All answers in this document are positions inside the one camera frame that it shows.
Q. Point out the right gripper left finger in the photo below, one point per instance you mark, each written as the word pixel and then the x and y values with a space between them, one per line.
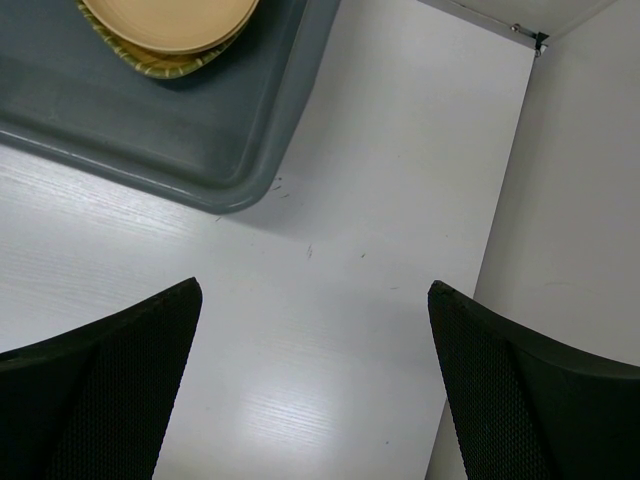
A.
pixel 95 402

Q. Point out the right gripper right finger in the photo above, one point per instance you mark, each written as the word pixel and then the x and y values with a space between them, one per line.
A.
pixel 526 406

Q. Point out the woven bamboo tray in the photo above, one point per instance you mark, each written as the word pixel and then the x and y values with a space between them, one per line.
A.
pixel 154 64

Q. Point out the yellow bear plate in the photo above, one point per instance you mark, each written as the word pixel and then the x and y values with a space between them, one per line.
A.
pixel 173 26

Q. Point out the grey plastic bin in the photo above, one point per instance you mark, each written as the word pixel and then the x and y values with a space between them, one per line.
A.
pixel 213 139

